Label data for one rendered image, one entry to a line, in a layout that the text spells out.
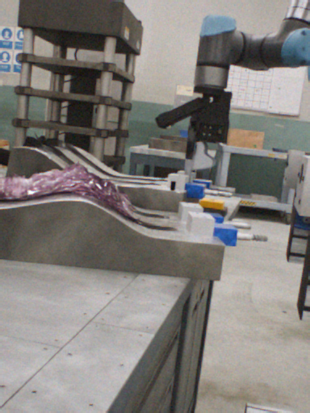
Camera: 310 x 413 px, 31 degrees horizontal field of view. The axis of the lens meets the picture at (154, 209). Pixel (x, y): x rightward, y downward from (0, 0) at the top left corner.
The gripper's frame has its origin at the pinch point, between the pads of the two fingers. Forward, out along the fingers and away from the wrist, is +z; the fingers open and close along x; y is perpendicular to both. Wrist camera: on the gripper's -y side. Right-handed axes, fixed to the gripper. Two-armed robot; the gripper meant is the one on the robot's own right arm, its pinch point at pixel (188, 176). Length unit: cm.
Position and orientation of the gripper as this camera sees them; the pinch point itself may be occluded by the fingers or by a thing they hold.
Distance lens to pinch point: 128.5
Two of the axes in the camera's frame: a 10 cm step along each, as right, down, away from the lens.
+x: 2.1, -1.2, 9.7
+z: -1.3, 9.8, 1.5
